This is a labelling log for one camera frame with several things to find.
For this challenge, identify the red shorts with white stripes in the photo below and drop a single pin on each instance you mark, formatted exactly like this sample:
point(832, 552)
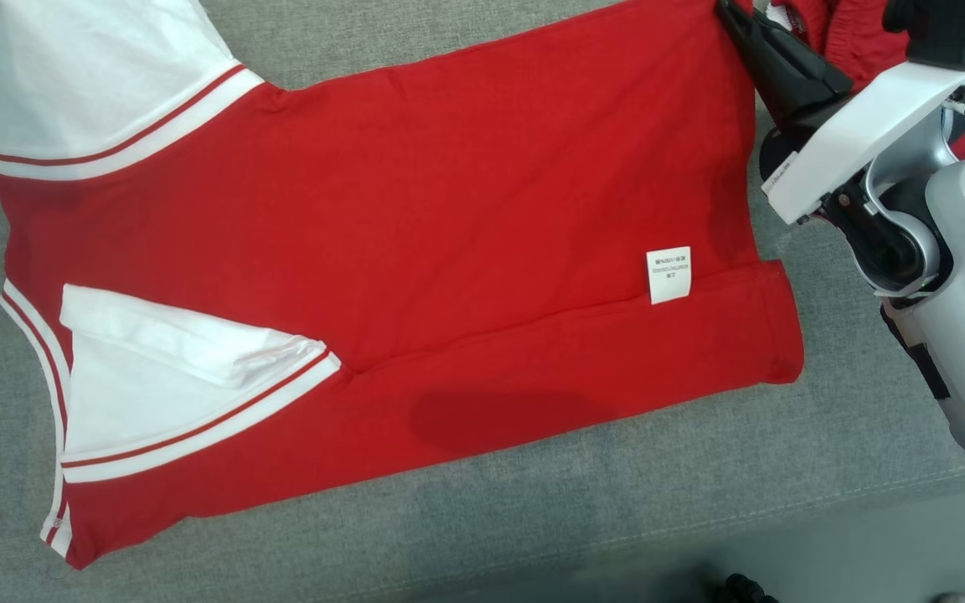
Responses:
point(851, 38)

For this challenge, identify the grey fabric sofa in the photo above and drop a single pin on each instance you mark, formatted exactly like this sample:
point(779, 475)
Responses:
point(533, 519)

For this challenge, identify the black robot base with rollers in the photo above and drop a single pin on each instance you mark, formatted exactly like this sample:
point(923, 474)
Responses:
point(742, 589)

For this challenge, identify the red shirt with white sleeves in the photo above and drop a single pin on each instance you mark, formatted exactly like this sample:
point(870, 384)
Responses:
point(407, 209)

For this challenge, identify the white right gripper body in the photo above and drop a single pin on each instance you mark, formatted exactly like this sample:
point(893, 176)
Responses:
point(876, 126)

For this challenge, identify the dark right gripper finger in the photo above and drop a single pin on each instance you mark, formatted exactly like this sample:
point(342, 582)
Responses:
point(763, 75)
point(813, 75)

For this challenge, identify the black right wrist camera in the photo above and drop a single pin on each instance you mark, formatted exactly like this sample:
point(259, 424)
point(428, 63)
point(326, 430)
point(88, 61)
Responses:
point(943, 29)

